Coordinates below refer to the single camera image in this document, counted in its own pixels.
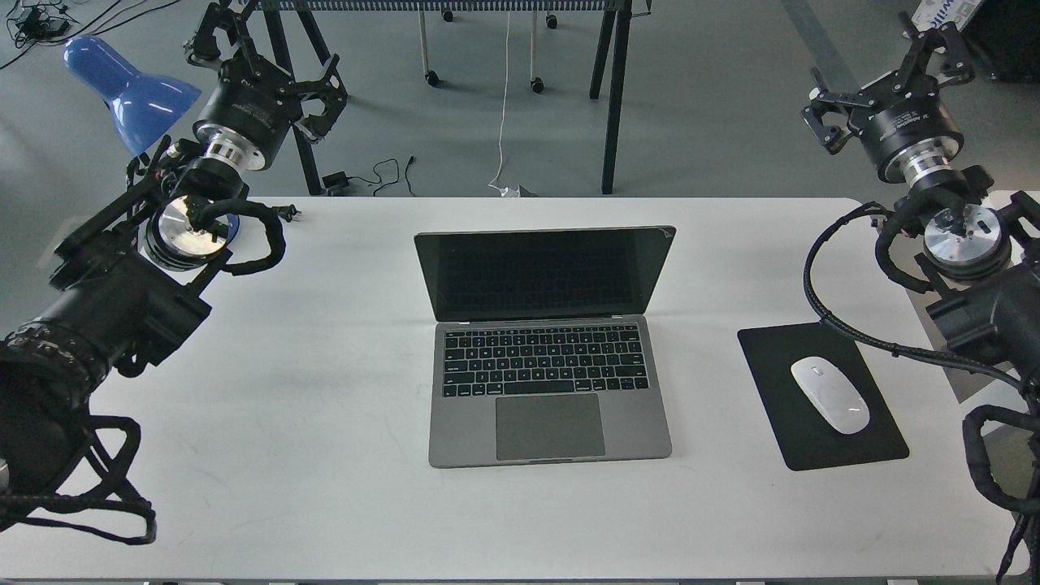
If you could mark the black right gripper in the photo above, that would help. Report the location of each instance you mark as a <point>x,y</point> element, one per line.
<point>897,111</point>

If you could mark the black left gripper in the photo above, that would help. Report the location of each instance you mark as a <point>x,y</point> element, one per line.
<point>242,114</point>

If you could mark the grey laptop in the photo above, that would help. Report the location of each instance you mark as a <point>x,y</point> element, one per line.
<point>542,349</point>

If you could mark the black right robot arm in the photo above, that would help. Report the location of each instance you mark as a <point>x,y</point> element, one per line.
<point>942,238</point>

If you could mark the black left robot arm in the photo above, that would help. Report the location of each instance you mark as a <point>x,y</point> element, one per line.
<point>132,277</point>

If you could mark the white cardboard box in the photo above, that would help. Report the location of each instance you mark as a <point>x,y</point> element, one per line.
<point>933,14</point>

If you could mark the blue desk lamp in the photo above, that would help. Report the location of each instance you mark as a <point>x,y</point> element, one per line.
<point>144,107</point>

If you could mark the white computer mouse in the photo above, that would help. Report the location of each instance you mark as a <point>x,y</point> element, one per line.
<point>832,393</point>

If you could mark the black mouse pad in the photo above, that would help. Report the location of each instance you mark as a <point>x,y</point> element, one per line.
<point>805,439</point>

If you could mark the black cables floor bundle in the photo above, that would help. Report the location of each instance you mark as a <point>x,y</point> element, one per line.
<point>30,25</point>

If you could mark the black frame background table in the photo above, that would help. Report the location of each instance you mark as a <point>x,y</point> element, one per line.
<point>610,58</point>

